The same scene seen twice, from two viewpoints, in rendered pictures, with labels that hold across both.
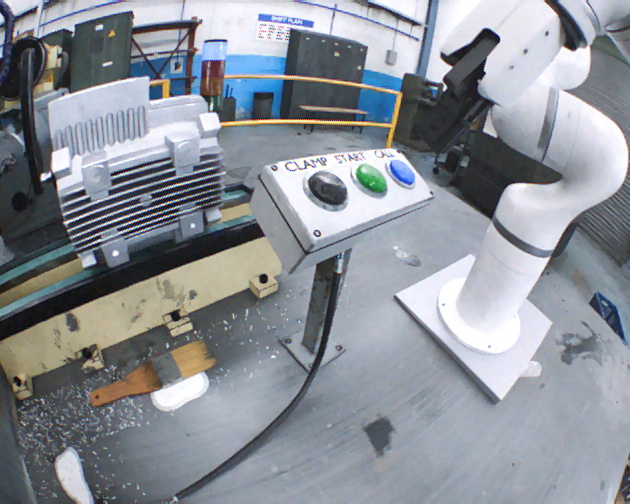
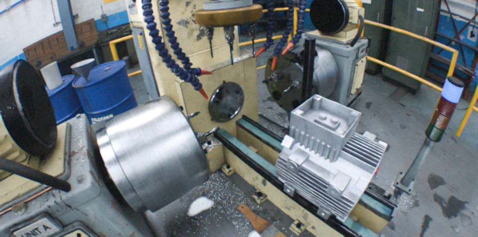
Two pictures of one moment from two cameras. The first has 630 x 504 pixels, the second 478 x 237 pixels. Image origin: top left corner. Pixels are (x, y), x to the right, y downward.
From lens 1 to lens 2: 0.27 m
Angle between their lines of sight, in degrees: 78
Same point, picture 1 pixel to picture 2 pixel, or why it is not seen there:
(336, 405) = not seen: outside the picture
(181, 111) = (358, 163)
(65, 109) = (298, 121)
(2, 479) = (168, 196)
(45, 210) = not seen: hidden behind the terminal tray
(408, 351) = not seen: outside the picture
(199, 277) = (320, 227)
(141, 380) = (259, 223)
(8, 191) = (292, 95)
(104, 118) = (315, 140)
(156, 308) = (296, 214)
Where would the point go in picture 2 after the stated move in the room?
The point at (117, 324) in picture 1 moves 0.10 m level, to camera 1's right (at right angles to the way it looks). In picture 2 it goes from (279, 201) to (279, 231)
